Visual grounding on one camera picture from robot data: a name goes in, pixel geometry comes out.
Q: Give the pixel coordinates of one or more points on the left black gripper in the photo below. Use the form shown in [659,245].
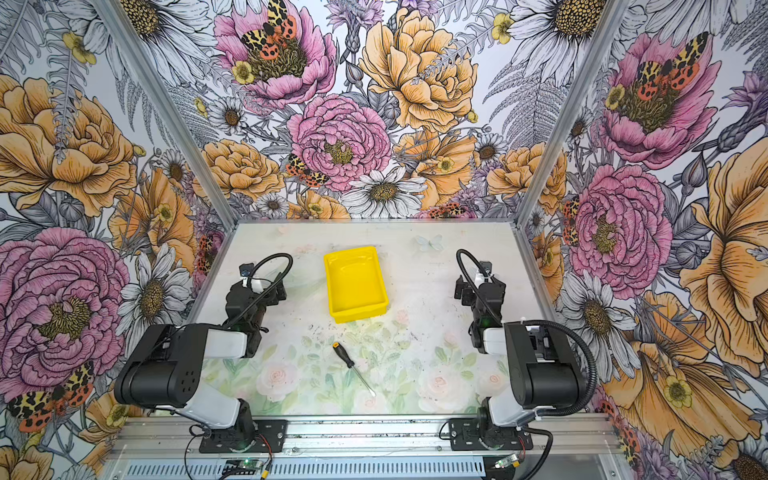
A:
[274,298]

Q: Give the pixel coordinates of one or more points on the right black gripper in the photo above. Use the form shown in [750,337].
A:
[468,292]

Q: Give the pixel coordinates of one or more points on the black yellow screwdriver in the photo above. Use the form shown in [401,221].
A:
[343,355]

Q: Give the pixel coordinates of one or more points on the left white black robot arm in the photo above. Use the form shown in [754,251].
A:
[164,370]

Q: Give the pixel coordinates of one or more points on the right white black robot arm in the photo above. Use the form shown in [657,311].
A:
[543,370]

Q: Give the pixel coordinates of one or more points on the yellow plastic bin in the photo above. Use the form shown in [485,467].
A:
[355,285]

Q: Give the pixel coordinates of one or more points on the left green circuit board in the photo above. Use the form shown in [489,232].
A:
[247,468]

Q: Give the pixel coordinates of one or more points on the green circuit board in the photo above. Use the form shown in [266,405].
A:
[509,461]
[247,468]

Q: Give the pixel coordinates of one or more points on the right green circuit board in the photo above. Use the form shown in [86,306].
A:
[509,461]

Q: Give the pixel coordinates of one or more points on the left aluminium corner post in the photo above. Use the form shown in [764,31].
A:
[139,60]

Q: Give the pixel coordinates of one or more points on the aluminium corner post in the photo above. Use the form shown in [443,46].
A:
[607,29]
[139,60]

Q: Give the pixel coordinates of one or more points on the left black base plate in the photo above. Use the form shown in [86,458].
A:
[263,436]

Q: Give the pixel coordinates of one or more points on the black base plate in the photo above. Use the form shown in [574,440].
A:
[475,434]
[263,436]

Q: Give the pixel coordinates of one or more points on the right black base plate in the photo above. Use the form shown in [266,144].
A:
[475,434]

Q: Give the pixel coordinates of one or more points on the aluminium front rail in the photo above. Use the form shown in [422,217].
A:
[352,436]

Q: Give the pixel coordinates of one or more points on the white slotted cable duct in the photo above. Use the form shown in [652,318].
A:
[459,467]

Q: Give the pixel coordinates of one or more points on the right aluminium corner post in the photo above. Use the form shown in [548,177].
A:
[607,29]

